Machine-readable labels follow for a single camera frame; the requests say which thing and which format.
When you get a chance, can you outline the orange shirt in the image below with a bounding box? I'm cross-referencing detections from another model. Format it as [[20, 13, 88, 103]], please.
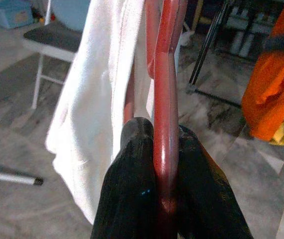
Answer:
[[241, 0, 284, 140]]

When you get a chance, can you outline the light blue plastic bin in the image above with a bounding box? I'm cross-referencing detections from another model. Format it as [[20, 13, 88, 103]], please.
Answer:
[[0, 0, 36, 30]]

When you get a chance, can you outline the white folding table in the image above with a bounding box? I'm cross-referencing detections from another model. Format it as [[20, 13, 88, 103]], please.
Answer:
[[0, 168, 45, 187]]

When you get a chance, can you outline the reddish pink plastic hanger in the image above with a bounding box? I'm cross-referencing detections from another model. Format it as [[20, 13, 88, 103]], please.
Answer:
[[123, 0, 191, 239]]

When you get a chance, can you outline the white shirt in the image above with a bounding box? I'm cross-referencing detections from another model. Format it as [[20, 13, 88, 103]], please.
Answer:
[[46, 0, 157, 225]]

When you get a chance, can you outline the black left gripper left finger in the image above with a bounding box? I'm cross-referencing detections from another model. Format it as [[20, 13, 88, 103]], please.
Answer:
[[91, 117, 159, 239]]

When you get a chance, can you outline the light blue pillow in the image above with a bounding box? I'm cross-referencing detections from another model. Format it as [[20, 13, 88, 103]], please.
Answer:
[[51, 0, 91, 28]]

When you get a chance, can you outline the white folding chair grey seat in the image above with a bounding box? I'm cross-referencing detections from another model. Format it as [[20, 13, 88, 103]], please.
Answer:
[[22, 0, 83, 111]]

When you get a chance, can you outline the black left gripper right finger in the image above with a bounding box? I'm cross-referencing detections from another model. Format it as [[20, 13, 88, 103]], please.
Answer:
[[176, 124, 255, 239]]

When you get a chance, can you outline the black metal drying rack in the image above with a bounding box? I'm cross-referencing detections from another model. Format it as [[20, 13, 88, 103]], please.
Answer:
[[185, 0, 244, 108]]

